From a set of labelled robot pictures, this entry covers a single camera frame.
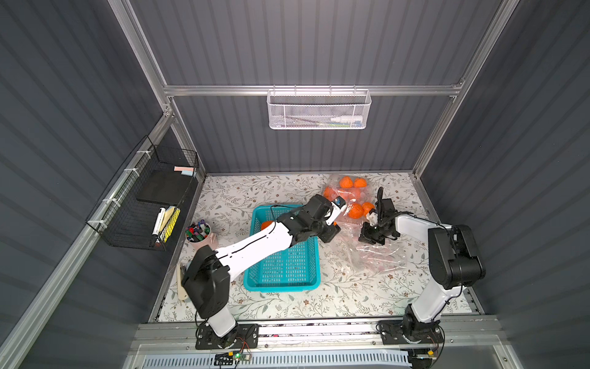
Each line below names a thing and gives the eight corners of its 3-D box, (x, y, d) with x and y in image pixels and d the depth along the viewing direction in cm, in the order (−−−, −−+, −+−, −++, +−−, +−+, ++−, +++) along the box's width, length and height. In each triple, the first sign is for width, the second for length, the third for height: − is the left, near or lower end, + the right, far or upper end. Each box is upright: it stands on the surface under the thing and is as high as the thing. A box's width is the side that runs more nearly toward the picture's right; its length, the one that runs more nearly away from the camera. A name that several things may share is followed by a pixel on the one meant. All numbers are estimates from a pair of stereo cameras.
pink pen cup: (194, 249, 96) (180, 232, 85) (210, 234, 100) (198, 216, 89) (208, 259, 93) (195, 243, 82) (223, 244, 97) (213, 226, 86)
